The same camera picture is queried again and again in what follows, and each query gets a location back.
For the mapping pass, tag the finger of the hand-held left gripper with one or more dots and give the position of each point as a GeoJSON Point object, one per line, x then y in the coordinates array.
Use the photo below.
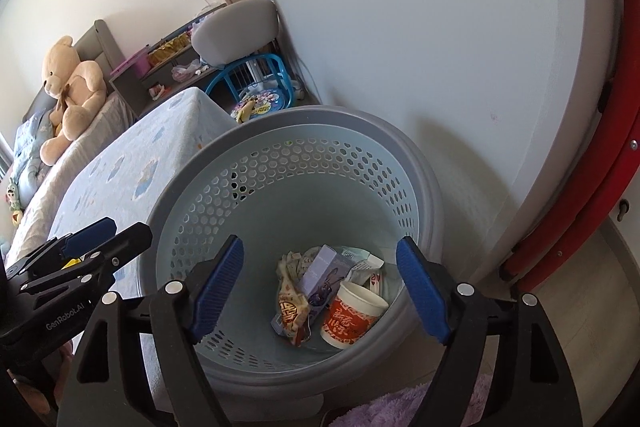
{"type": "Point", "coordinates": [87, 234]}
{"type": "Point", "coordinates": [125, 244]}

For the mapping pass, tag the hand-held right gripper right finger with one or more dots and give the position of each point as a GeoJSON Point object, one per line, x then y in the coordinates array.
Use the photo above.
{"type": "Point", "coordinates": [425, 292]}

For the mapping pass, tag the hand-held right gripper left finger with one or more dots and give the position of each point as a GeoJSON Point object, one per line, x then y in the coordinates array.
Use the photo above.
{"type": "Point", "coordinates": [215, 292]}

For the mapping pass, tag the red and white stick packet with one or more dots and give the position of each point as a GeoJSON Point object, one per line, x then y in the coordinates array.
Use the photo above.
{"type": "Point", "coordinates": [376, 282]}

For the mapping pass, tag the white plastic wrapper with barcode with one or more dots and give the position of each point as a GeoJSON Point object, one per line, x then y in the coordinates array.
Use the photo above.
{"type": "Point", "coordinates": [367, 268]}

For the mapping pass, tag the yellow printed snack wrapper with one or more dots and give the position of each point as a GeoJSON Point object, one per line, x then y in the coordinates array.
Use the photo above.
{"type": "Point", "coordinates": [290, 312]}

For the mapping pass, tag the red printed paper cup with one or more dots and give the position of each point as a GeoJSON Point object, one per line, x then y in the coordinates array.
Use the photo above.
{"type": "Point", "coordinates": [347, 317]}

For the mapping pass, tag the white tissue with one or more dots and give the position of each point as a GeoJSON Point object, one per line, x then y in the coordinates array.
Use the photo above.
{"type": "Point", "coordinates": [292, 263]}

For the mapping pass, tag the purple cardboard box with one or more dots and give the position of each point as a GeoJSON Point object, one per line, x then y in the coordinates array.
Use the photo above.
{"type": "Point", "coordinates": [325, 272]}

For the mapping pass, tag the grey perforated plastic basket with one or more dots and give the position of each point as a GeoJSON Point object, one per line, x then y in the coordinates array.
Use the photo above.
{"type": "Point", "coordinates": [325, 187]}

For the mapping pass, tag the beige bed sheet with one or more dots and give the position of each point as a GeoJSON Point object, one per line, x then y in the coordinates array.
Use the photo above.
{"type": "Point", "coordinates": [50, 192]}

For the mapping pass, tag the small green plush toy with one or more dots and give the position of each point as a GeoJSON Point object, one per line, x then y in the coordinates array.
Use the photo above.
{"type": "Point", "coordinates": [13, 202]}

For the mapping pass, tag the light blue printed blanket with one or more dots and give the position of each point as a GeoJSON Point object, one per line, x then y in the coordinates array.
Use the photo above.
{"type": "Point", "coordinates": [150, 147]}

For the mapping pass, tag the blue patterned pillow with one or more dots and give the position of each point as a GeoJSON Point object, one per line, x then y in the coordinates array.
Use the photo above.
{"type": "Point", "coordinates": [30, 147]}

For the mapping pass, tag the purple fluffy rug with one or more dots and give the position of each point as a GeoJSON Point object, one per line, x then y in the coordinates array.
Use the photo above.
{"type": "Point", "coordinates": [400, 407]}

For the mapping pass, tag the beige teddy bear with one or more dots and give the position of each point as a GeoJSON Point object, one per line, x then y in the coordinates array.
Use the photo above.
{"type": "Point", "coordinates": [77, 92]}

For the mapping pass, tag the grey shelf unit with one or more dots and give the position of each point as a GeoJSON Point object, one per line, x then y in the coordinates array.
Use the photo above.
{"type": "Point", "coordinates": [150, 79]}

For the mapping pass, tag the pink plastic box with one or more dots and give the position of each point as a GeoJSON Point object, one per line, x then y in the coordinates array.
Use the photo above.
{"type": "Point", "coordinates": [130, 64]}

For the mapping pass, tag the white plastic bag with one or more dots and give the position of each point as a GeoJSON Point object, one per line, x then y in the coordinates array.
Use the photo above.
{"type": "Point", "coordinates": [186, 70]}

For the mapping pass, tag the blue printed stool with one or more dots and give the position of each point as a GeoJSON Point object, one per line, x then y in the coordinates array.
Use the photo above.
{"type": "Point", "coordinates": [260, 104]}

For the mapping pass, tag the grey bed headboard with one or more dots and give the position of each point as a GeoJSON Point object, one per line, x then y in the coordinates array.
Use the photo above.
{"type": "Point", "coordinates": [107, 42]}

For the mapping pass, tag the yellow snack packets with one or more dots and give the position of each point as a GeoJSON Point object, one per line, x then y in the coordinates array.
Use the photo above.
{"type": "Point", "coordinates": [170, 49]}

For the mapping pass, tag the grey chair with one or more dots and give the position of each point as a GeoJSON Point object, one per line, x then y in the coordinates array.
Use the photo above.
{"type": "Point", "coordinates": [235, 29]}

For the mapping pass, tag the red curved frame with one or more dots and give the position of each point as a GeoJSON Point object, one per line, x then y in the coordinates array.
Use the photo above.
{"type": "Point", "coordinates": [575, 217]}

